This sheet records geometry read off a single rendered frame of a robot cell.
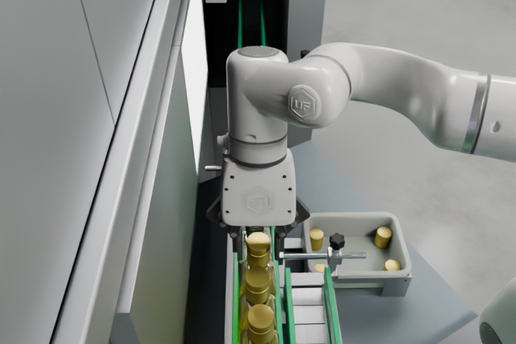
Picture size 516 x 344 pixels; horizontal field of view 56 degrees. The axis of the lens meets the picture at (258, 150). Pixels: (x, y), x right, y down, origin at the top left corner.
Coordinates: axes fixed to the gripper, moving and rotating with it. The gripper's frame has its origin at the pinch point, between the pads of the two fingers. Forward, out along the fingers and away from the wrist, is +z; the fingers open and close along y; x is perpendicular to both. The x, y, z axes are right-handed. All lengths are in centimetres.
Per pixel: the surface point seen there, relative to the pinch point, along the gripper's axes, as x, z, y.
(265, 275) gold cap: -5.7, 0.7, 0.9
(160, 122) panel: 3.1, -18.1, -13.0
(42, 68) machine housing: -23.4, -34.3, -15.0
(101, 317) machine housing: -27.6, -14.9, -12.7
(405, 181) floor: 147, 80, 73
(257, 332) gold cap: -12.7, 3.6, -0.2
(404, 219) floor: 124, 86, 67
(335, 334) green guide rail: 0.8, 19.4, 12.6
